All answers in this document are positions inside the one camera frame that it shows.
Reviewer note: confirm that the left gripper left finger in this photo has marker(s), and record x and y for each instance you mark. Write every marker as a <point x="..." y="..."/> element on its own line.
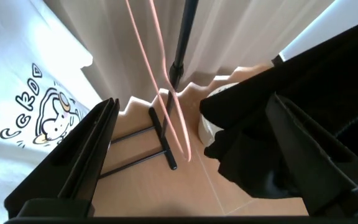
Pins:
<point x="67" y="174"/>

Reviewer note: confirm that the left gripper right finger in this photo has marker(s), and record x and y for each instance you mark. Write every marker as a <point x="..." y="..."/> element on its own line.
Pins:
<point x="328" y="180"/>

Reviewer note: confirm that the black shorts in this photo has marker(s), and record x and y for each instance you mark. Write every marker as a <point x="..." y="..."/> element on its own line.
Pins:
<point x="244" y="155"/>

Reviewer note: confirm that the pink clothes hanger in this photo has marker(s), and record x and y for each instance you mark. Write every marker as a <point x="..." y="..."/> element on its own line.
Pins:
<point x="188" y="151"/>

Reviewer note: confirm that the white printed t-shirt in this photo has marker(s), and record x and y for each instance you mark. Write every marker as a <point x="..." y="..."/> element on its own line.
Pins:
<point x="11" y="46"/>

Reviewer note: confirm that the white laundry basket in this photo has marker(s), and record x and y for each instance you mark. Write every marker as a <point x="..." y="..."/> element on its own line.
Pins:
<point x="208" y="133"/>

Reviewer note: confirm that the black clothes rack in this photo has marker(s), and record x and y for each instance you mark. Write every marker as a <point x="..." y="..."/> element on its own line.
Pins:
<point x="183" y="31"/>

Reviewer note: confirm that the beige curtain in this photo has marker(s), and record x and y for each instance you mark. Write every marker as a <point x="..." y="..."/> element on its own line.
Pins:
<point x="228" y="31"/>

